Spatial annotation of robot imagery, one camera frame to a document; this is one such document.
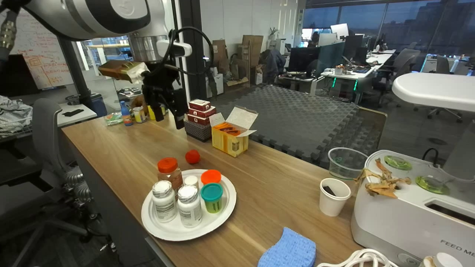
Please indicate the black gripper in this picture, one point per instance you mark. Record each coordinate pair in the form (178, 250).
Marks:
(160, 93)

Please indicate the orange ball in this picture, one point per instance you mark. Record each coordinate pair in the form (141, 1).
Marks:
(191, 156)

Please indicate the spice bottle orange cap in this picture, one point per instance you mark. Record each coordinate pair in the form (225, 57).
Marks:
(167, 170)

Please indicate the small white bottle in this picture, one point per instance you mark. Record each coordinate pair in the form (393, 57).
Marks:
(191, 180)

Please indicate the white supplement bottle blue label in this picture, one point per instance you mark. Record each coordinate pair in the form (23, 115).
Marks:
(163, 201)

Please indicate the white pill bottle grey label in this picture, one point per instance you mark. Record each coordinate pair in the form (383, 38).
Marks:
(188, 205)

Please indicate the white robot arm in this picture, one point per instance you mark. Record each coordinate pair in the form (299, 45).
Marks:
(141, 21)

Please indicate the white paper plate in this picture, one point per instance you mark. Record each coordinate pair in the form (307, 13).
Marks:
(173, 231)

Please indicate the stack of red boxes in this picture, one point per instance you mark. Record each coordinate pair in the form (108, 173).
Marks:
(199, 112)

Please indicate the patterned grey box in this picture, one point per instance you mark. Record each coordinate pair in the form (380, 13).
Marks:
(200, 133)

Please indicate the yellow open cardboard box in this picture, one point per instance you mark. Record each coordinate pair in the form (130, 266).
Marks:
(231, 134)

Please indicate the orange lid play-doh tub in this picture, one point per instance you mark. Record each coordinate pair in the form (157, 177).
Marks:
(210, 177)

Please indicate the teal lid play-doh tub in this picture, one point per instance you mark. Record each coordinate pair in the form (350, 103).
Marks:
(212, 195)

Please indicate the white paper cup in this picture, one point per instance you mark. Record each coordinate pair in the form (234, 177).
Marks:
(334, 193)

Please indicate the clear plastic cup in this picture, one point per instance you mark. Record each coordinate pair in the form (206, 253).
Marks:
(345, 162)

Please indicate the blue sponge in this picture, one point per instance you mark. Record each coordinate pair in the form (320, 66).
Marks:
(292, 250)

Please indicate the white planter appliance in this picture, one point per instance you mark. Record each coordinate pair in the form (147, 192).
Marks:
(433, 213)

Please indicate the white standing desk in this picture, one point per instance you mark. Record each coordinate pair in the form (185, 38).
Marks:
(443, 91)

